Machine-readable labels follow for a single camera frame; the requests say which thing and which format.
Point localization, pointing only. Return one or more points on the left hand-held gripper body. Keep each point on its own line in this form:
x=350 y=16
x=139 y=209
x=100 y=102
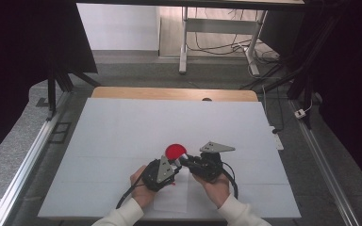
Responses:
x=157 y=175

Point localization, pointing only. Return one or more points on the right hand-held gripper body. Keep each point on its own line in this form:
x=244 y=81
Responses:
x=209 y=166

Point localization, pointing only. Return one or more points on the round red ink pad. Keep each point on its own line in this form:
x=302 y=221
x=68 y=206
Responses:
x=173 y=150

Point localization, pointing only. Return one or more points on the person's left hand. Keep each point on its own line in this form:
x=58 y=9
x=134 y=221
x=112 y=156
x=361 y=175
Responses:
x=143 y=194

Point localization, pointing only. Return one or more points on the person's right hand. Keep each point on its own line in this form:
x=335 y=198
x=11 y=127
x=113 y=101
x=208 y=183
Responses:
x=215 y=193

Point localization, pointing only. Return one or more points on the white paper sheet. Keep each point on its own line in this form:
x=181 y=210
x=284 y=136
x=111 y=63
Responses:
x=172 y=201

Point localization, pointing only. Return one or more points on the white table board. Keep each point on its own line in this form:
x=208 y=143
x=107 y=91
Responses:
x=138 y=125

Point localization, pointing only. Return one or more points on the wooden table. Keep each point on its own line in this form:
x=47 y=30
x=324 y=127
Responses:
x=157 y=93

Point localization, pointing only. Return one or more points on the small white adapter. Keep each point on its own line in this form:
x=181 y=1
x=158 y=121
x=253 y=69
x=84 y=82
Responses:
x=299 y=113

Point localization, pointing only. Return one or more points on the black tripod stand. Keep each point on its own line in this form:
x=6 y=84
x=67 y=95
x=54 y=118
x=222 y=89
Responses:
x=52 y=91
x=304 y=81

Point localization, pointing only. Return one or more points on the black curtain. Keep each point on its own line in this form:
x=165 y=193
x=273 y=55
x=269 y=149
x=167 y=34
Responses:
x=348 y=78
x=19 y=62

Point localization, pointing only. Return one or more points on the aluminium floor rail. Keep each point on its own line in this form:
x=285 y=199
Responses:
x=28 y=160
x=323 y=163

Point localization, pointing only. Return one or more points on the white desk frame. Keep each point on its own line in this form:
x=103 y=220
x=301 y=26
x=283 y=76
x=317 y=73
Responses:
x=220 y=25

